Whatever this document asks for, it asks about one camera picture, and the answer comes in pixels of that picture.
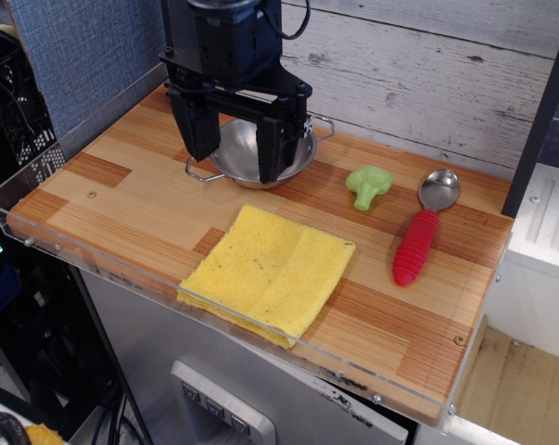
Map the black vertical frame post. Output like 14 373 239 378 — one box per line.
502 48 559 218

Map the clear acrylic table guard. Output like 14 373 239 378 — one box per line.
0 63 512 435

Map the yellow folded cloth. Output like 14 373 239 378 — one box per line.
177 205 356 349

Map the red-handled metal spoon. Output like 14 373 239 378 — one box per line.
392 169 460 286

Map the steel bowl with handles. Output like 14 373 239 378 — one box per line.
185 115 336 190

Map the black plastic crate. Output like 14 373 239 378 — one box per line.
0 25 65 183

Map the white ribbed appliance block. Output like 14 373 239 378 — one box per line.
484 164 559 357

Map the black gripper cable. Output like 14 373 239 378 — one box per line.
259 0 312 41

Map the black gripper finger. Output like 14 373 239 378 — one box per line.
256 117 298 183
168 89 221 161

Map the green toy broccoli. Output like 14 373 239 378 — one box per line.
345 165 392 211

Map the grey control panel with buttons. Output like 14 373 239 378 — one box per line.
170 361 276 444

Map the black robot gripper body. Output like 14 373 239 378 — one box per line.
159 1 312 138

